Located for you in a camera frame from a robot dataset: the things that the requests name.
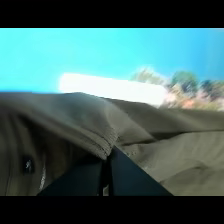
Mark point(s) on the brown shirt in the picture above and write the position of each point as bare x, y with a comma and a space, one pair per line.
166, 150

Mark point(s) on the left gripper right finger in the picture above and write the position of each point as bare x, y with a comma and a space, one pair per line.
133, 176

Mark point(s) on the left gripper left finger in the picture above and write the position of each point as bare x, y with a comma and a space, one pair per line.
80, 180

